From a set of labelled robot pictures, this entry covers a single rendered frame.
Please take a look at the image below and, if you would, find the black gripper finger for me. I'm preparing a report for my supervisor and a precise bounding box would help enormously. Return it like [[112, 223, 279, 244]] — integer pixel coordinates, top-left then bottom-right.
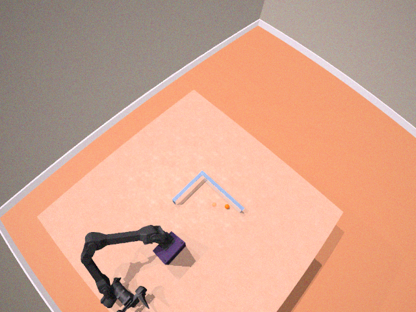
[[138, 292, 150, 309]]

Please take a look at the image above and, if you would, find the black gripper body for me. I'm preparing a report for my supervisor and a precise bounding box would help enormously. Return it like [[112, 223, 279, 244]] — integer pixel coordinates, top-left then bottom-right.
[[116, 285, 147, 312]]

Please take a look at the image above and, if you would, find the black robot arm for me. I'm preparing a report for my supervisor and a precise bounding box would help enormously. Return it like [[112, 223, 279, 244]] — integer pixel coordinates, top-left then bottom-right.
[[81, 225, 175, 308]]

